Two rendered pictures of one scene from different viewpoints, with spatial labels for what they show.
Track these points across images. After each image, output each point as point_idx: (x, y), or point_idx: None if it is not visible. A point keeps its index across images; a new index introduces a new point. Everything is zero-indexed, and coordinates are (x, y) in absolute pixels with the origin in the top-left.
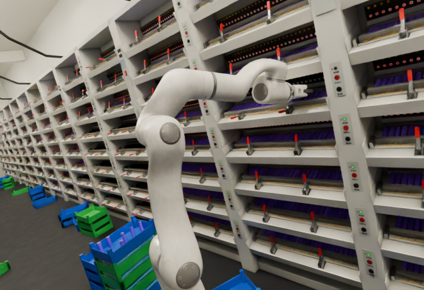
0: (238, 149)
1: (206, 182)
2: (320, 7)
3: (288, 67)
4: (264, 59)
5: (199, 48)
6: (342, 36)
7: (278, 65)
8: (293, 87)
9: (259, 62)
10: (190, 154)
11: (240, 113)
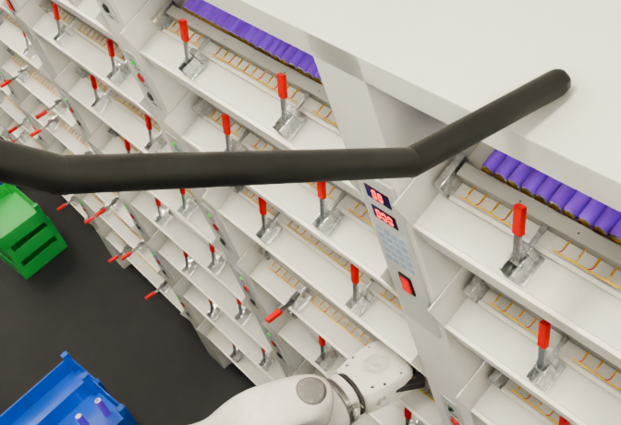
0: (307, 327)
1: (252, 325)
2: (412, 312)
3: (374, 319)
4: (268, 410)
5: (182, 123)
6: (456, 382)
7: (300, 421)
8: (364, 398)
9: (252, 420)
10: (209, 263)
11: (294, 297)
